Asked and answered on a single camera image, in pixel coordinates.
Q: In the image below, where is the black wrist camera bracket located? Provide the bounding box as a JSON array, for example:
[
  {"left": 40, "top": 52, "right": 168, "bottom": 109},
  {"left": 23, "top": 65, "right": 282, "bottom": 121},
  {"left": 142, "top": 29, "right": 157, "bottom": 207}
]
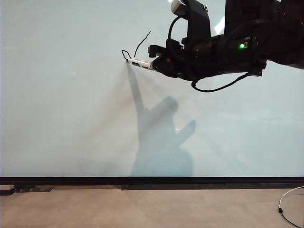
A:
[{"left": 184, "top": 0, "right": 212, "bottom": 40}]

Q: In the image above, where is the thin white cable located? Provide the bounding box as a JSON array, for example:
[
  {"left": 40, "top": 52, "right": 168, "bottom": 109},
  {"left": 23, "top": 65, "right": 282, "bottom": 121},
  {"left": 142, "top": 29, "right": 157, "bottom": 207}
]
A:
[{"left": 279, "top": 186, "right": 304, "bottom": 209}]

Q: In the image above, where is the thin black cable with plug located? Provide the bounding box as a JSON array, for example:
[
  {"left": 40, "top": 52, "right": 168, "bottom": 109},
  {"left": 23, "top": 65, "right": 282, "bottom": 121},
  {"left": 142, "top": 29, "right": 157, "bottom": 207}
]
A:
[{"left": 277, "top": 207, "right": 304, "bottom": 228}]

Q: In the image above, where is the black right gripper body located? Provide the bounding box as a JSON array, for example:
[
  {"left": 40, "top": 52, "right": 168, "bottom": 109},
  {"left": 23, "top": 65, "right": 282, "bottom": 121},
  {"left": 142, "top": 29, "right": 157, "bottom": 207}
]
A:
[{"left": 163, "top": 35, "right": 223, "bottom": 82}]

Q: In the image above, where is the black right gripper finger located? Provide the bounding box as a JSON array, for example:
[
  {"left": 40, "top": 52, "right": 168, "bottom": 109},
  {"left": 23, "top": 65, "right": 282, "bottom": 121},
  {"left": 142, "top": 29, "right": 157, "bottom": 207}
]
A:
[
  {"left": 152, "top": 57, "right": 179, "bottom": 78},
  {"left": 148, "top": 44, "right": 167, "bottom": 58}
]

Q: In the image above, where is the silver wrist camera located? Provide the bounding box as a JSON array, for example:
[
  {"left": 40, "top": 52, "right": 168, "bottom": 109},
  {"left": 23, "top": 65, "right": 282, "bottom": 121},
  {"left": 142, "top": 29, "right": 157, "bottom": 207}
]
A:
[{"left": 171, "top": 0, "right": 191, "bottom": 16}]

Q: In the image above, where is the white whiteboard marker pen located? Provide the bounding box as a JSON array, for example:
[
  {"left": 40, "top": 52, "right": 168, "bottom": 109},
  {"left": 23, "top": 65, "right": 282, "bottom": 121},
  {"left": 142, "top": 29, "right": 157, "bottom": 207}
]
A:
[{"left": 127, "top": 58, "right": 155, "bottom": 71}]

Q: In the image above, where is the black camera cable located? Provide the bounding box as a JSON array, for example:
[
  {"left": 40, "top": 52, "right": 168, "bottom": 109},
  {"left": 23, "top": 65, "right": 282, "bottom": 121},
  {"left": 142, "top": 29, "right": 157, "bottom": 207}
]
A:
[{"left": 168, "top": 15, "right": 184, "bottom": 41}]

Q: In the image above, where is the large glass whiteboard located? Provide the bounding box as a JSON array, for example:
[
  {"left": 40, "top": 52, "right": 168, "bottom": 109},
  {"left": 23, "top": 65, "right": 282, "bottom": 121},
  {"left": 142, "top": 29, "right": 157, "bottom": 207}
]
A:
[{"left": 0, "top": 0, "right": 304, "bottom": 178}]

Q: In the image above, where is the black whiteboard frame rail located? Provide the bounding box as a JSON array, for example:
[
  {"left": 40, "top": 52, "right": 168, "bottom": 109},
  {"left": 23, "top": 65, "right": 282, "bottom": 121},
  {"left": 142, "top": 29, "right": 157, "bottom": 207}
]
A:
[{"left": 0, "top": 176, "right": 304, "bottom": 186}]

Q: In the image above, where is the black and white foot block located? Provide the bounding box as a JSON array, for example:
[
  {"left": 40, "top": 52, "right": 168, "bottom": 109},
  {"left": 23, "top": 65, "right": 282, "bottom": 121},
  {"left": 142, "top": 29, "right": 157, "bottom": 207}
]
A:
[{"left": 0, "top": 185, "right": 16, "bottom": 196}]

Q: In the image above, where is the black looping arm cable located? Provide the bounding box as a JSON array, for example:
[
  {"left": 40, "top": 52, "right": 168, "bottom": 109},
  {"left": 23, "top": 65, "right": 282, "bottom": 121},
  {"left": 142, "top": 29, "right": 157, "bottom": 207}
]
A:
[{"left": 190, "top": 72, "right": 250, "bottom": 93}]

